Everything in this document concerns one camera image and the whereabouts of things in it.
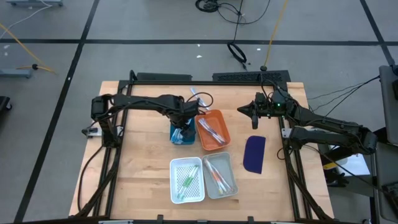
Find teal plastic basket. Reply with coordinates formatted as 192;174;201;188
170;116;197;146

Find grey plastic basket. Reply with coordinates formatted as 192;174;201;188
201;151;239;200

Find black aluminium table frame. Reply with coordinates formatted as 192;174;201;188
73;70;336;224

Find grey cart base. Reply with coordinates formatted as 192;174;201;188
0;68;34;79
6;0;65;7

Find black cable coil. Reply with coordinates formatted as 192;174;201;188
226;41;249;72

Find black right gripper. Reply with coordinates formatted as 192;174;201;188
237;90;296;131

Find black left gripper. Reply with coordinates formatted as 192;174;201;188
167;99;200;139

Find orange plastic basket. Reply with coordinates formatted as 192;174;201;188
195;109;232;151

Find white perforated plastic basket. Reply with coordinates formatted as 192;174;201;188
169;156;206;205

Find grey cabinet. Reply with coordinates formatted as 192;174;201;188
369;141;398;223
378;64;398;144

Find white board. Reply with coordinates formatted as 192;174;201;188
326;147;371;177

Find black tangled cables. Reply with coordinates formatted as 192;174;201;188
195;0;272;26

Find black vented panel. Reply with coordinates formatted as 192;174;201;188
212;70;292;84

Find yellow cable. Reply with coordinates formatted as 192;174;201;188
262;0;289;68
0;22;59;76

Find dark blue mat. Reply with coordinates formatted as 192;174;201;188
243;135;267;175

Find black flat panel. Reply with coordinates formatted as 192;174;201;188
136;72;193;82

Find black object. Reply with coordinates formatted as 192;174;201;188
0;95;13;112
325;169;351;188

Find white cable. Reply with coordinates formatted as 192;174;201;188
0;0;53;40

